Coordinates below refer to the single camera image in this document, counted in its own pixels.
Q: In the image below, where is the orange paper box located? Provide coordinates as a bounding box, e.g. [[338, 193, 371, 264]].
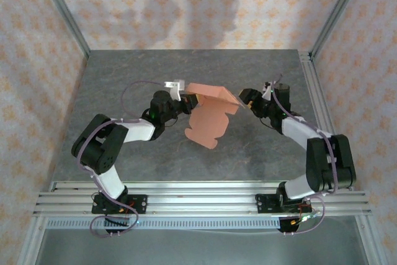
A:
[[184, 83, 248, 150]]

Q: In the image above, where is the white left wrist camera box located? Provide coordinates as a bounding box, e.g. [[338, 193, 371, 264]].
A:
[[163, 79, 187, 102]]

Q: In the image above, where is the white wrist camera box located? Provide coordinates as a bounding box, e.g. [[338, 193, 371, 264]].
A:
[[262, 81, 276, 101], [163, 79, 187, 102]]

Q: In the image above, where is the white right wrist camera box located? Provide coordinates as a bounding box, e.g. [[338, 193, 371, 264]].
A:
[[262, 81, 276, 101]]

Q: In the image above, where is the aluminium side rail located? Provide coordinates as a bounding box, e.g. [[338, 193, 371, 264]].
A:
[[298, 50, 354, 190]]

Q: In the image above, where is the aluminium mounting rail frame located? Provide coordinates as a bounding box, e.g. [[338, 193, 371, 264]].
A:
[[32, 181, 373, 218]]

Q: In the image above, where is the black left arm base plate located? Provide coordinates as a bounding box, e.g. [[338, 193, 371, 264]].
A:
[[91, 194, 148, 215]]

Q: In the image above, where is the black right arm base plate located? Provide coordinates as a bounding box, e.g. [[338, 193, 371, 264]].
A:
[[254, 193, 313, 215]]

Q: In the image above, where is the aluminium frame post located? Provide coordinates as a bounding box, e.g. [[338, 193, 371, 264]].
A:
[[353, 215, 383, 265], [308, 0, 373, 61], [33, 0, 92, 60], [16, 215, 47, 265]]

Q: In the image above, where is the grey slotted cable duct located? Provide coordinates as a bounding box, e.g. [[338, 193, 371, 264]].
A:
[[43, 217, 282, 230]]

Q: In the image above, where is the black control board with wires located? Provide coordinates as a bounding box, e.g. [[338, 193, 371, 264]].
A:
[[104, 217, 140, 235], [278, 213, 320, 235]]

